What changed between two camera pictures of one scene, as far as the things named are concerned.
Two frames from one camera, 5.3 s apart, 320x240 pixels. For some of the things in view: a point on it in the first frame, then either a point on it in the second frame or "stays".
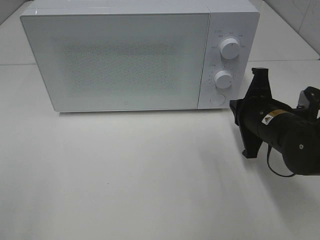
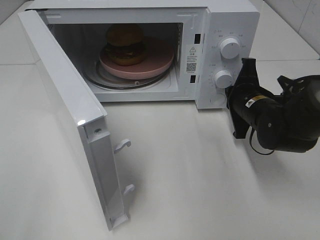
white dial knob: x=230 y=48 stays
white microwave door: x=120 y=61 → x=90 y=117
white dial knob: x=223 y=79 stays
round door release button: x=217 y=99 stays
